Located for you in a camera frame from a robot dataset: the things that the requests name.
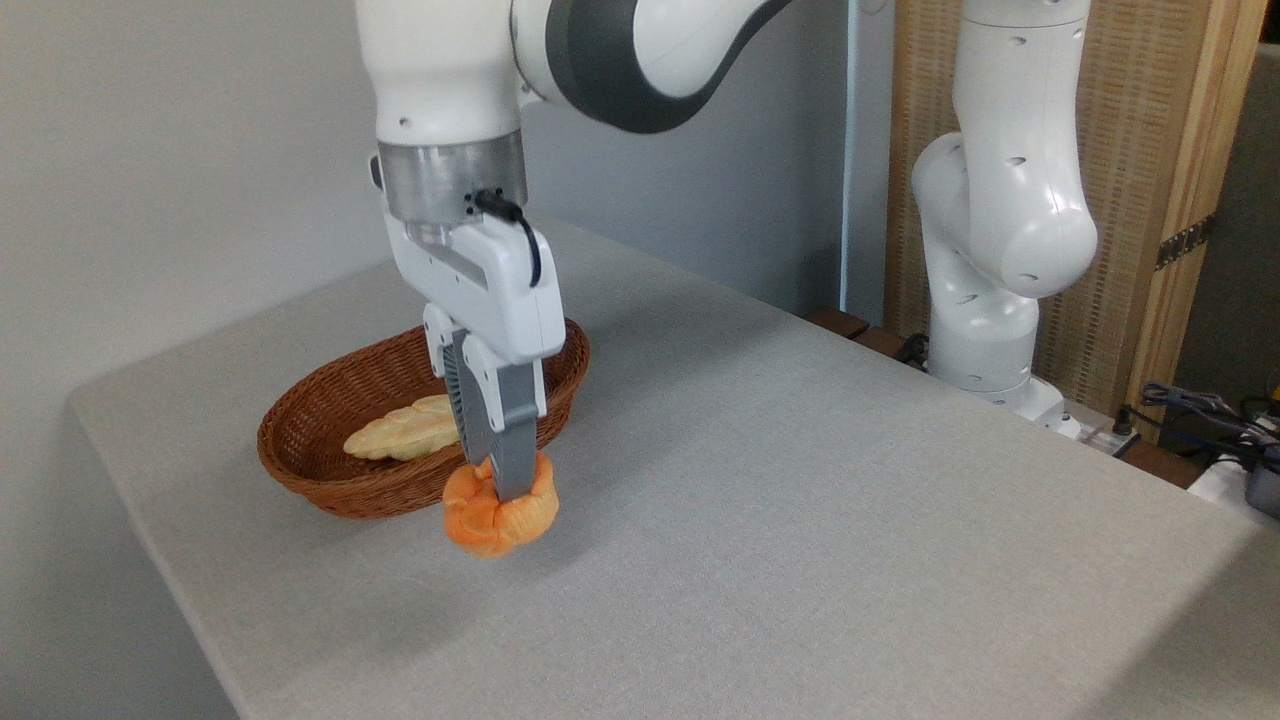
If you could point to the white vertical wall trim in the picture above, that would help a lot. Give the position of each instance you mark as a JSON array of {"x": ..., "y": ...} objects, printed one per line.
[{"x": 851, "y": 150}]

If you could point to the black plug on base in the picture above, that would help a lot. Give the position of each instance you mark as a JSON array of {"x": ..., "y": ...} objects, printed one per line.
[{"x": 1123, "y": 420}]

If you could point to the black screen hinge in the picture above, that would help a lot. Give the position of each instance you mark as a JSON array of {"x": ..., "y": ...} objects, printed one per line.
[{"x": 1185, "y": 242}]

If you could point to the brown wicker basket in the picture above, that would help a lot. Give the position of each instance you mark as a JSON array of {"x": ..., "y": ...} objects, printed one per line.
[{"x": 320, "y": 420}]

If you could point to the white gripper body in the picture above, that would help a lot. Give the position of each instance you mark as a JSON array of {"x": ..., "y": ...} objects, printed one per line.
[{"x": 500, "y": 300}]

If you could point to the woven wood-framed screen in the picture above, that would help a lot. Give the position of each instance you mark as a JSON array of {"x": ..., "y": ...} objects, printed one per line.
[{"x": 1150, "y": 120}]

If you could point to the pale long braided bread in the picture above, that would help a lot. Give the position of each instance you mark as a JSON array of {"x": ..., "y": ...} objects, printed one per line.
[{"x": 405, "y": 432}]

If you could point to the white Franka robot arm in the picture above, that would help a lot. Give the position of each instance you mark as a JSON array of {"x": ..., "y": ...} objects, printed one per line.
[{"x": 450, "y": 70}]

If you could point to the grey round device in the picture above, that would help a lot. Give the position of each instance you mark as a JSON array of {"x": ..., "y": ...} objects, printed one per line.
[{"x": 1265, "y": 490}]

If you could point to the orange flower-shaped bread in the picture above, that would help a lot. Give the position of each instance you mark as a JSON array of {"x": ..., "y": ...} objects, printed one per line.
[{"x": 500, "y": 525}]

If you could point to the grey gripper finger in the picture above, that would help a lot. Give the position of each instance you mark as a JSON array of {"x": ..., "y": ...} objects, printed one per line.
[
  {"x": 515, "y": 430},
  {"x": 445, "y": 350}
]

